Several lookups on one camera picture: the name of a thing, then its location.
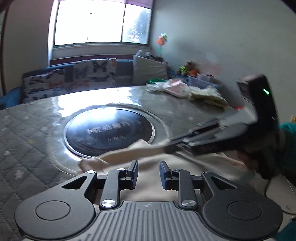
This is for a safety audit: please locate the red plastic stool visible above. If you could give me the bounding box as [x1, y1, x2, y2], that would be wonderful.
[236, 105, 244, 111]

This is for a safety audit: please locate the grey quilted star table mat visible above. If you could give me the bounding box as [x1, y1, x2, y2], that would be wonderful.
[1, 86, 254, 240]

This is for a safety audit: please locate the white plush toy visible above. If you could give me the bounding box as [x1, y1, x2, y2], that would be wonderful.
[135, 50, 157, 61]

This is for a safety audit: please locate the teddy bear toy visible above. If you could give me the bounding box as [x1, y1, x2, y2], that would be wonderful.
[176, 61, 200, 77]

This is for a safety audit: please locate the pink white packaged garment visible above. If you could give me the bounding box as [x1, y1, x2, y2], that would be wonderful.
[146, 79, 191, 98]

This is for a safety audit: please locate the folded yellow green blanket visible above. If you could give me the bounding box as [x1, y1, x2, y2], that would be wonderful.
[190, 85, 228, 108]

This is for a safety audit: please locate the butterfly cushion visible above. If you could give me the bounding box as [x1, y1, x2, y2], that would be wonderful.
[23, 69, 67, 102]
[71, 58, 117, 92]

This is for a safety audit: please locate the left butterfly cushion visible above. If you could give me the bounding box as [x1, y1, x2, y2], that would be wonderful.
[23, 69, 67, 102]

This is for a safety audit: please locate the cream sweatshirt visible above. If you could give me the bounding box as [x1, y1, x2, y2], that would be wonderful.
[78, 138, 258, 207]

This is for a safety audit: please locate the teal sleeve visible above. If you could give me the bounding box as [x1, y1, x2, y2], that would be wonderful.
[276, 123, 295, 240]

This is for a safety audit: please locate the clear plastic storage box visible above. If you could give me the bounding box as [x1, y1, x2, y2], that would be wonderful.
[188, 74, 223, 90]

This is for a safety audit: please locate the green plastic bowl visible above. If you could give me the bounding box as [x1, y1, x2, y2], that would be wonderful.
[147, 78, 166, 84]

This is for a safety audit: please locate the round black induction cooktop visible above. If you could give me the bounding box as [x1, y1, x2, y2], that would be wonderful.
[63, 107, 156, 158]

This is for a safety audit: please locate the right hand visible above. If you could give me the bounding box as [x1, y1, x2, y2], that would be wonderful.
[235, 150, 258, 173]

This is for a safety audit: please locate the blue sofa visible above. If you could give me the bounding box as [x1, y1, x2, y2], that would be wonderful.
[0, 59, 186, 111]

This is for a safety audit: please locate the window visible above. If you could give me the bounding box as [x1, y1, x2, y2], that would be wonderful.
[54, 1, 154, 46]

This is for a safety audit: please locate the right butterfly cushion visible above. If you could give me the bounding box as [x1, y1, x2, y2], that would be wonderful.
[71, 58, 117, 92]

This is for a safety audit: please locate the grey pillow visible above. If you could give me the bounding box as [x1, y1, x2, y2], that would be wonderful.
[132, 55, 168, 85]

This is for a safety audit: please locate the colourful paper pinwheel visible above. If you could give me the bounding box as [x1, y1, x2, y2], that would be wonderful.
[157, 33, 168, 57]

